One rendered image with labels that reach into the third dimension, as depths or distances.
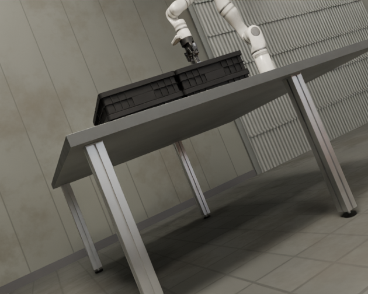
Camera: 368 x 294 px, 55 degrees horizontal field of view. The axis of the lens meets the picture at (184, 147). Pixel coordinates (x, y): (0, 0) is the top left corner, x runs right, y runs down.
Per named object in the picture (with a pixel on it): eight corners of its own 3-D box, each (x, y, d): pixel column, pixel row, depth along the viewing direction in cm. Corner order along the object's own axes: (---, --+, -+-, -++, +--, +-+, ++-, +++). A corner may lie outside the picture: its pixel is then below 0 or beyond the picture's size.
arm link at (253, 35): (259, 21, 209) (270, 48, 208) (252, 29, 218) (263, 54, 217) (246, 25, 206) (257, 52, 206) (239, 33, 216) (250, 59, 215)
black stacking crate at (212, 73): (227, 87, 216) (219, 70, 216) (249, 70, 188) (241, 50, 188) (169, 107, 203) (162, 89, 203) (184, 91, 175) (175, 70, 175)
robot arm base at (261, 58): (270, 79, 217) (260, 53, 218) (280, 73, 209) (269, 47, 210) (259, 82, 213) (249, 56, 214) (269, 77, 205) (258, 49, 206)
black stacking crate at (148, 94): (169, 107, 203) (161, 89, 203) (183, 92, 175) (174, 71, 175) (103, 130, 190) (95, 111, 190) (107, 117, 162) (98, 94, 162)
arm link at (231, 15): (227, 7, 218) (233, -1, 208) (257, 39, 220) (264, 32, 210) (218, 17, 215) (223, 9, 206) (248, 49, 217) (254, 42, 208)
